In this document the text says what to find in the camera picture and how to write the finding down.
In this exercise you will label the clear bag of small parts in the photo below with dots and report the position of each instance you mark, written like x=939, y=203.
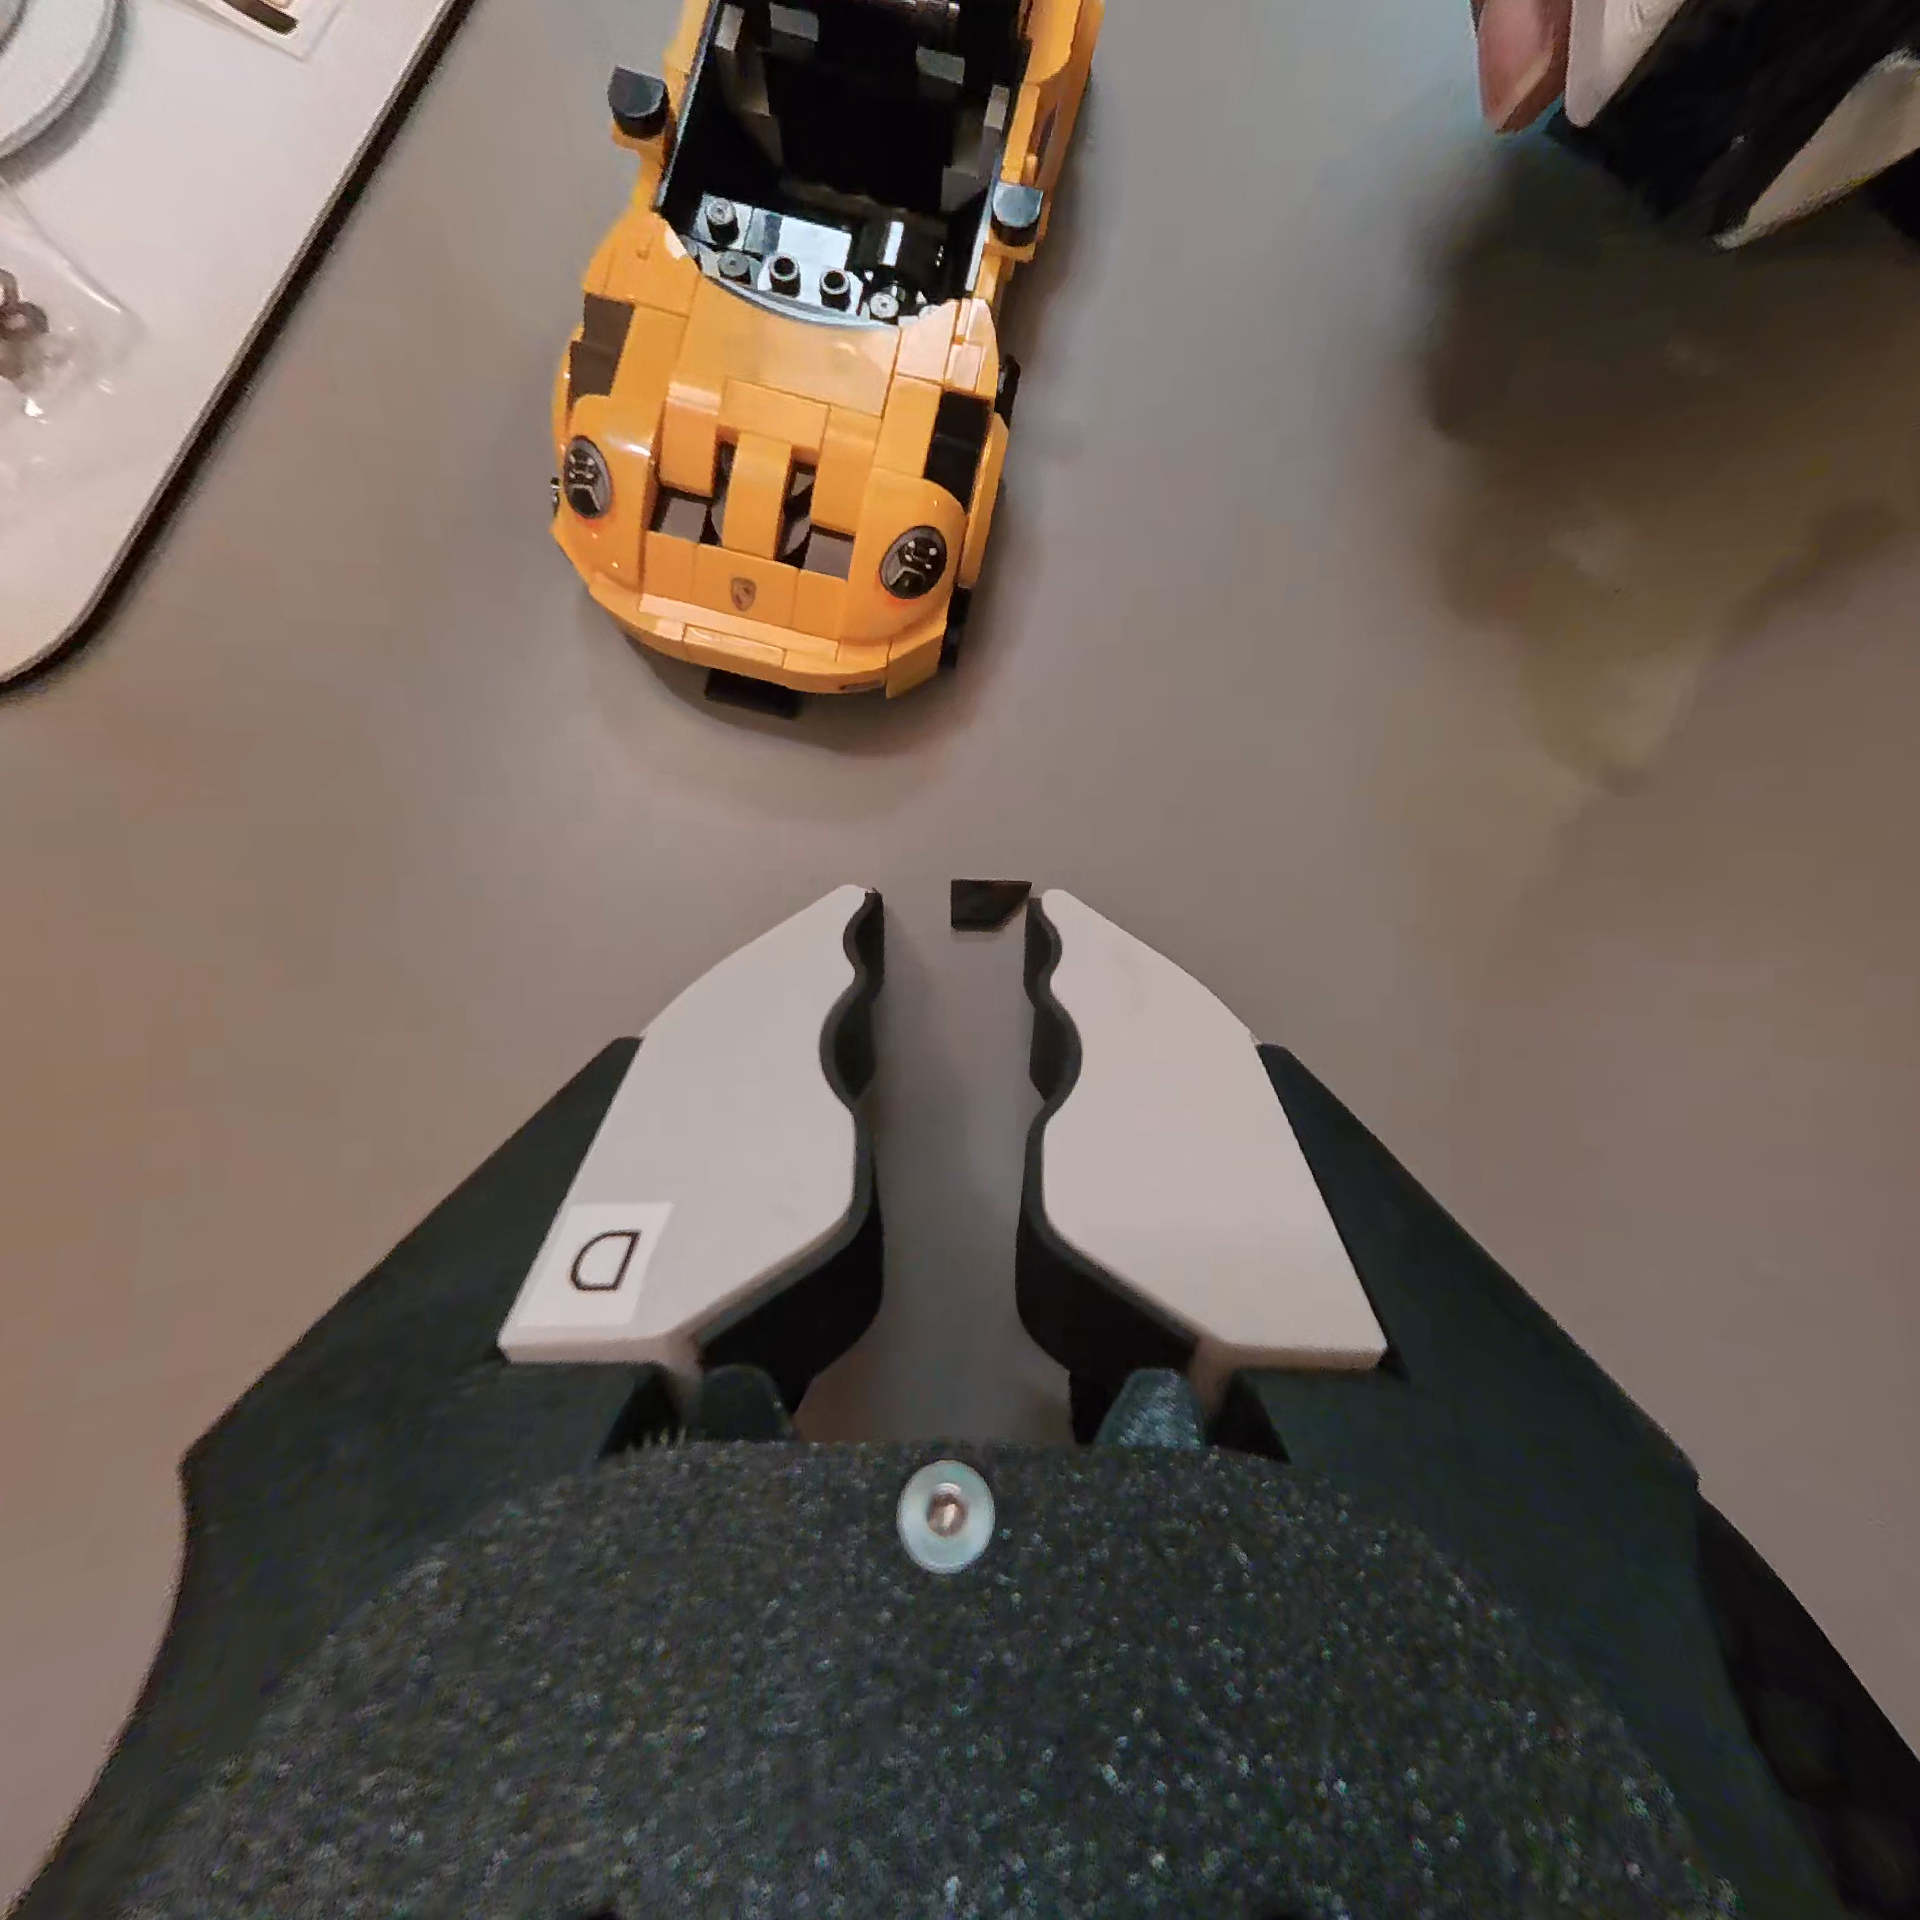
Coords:
x=48, y=320

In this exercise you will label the yellow lego car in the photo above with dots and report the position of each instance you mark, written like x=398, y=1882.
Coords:
x=778, y=375

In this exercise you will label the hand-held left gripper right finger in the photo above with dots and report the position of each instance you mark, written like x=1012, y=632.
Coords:
x=1184, y=1171

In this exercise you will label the black lego wedge piece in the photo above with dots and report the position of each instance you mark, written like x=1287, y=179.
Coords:
x=989, y=899

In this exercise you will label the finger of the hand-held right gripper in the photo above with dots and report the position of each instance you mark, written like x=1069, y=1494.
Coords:
x=1847, y=152
x=1629, y=61

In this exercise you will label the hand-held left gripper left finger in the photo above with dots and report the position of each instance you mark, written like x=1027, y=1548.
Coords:
x=719, y=1140

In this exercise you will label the person's right hand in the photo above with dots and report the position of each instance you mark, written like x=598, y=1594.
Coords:
x=1522, y=61

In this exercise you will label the white book stand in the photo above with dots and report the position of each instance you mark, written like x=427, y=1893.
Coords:
x=181, y=226

